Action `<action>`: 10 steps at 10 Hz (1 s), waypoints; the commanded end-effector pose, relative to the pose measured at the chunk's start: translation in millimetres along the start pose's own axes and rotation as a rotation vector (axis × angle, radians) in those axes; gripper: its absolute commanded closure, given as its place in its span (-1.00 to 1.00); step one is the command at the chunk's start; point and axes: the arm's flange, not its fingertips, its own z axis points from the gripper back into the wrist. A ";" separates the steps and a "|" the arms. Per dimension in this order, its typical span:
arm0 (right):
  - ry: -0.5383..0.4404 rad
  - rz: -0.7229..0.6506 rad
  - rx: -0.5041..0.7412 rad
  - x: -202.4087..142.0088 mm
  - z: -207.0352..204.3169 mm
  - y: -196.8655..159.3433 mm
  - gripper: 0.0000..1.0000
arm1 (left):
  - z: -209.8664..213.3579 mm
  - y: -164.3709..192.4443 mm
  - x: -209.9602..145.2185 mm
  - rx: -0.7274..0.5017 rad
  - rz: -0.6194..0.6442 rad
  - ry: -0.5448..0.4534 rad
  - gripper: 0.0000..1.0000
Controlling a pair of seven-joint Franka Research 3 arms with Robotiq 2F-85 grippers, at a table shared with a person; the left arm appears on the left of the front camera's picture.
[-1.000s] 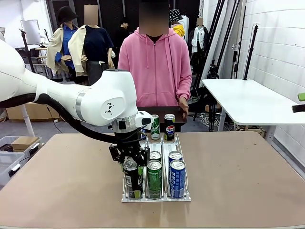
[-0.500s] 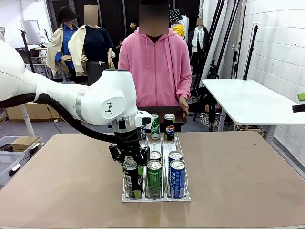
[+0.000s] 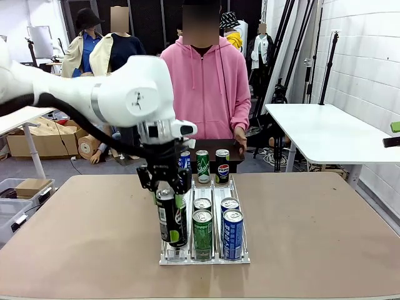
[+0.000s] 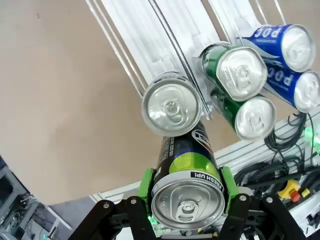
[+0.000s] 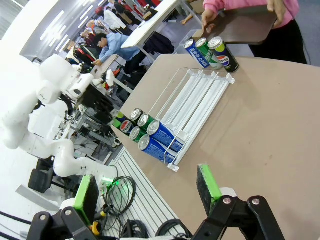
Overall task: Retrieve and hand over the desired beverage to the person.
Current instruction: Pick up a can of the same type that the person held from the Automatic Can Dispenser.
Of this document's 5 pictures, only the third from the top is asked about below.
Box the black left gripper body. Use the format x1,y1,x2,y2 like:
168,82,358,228
144,140,184,188

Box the dark brown serving tray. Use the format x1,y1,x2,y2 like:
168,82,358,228
187,138,247,163

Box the person's left forearm pink sleeve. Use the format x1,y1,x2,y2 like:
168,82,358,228
230,98,253,131

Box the person in pink hoodie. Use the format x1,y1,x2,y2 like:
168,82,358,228
159,0,253,174

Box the person's left hand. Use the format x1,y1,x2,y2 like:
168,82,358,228
233,126,248,148

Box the blue Pocari Sweat can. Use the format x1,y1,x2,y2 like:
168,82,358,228
220,197,241,213
178,150,191,171
221,208,244,261

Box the green Chilsung cider can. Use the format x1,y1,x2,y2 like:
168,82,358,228
193,197,213,213
192,209,214,262
196,149,211,184

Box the white can dispenser rack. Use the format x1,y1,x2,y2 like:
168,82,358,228
159,174,251,266

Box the large white side table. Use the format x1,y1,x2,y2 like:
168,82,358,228
264,102,400,191

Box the mannequin torso in blue shirt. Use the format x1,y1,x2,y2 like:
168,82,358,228
77,132,110,165

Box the black light stand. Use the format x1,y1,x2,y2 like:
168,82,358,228
318,30,341,106

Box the large open cardboard box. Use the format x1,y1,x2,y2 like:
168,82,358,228
6,116,90,159

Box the small flat cardboard box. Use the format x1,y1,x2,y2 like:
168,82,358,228
14,178,53,198

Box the mannequin with navy top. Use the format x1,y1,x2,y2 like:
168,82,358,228
89,6,148,162

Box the black leaning stand poles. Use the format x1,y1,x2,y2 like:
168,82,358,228
251,0,316,119

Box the large clear plastic bin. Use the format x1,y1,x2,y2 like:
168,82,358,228
0,198,34,244

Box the white height-adjustable desk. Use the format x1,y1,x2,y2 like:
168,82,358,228
0,106,57,181

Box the clear bin with box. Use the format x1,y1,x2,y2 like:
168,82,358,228
0,177,56,207

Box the mannequin with black hat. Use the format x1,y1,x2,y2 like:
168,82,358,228
61,7,106,78

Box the mannequin in yellow hoodie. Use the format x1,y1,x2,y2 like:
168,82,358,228
218,11,244,51

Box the white board on stand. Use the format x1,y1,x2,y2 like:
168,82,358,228
27,25,54,59

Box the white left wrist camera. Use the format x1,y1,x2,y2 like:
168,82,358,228
173,119,198,148

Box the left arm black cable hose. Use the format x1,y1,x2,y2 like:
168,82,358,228
0,92,182,169

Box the white cable coil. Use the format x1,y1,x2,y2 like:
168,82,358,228
262,146,282,166

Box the black camera on tripod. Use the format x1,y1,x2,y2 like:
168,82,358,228
271,77,288,104

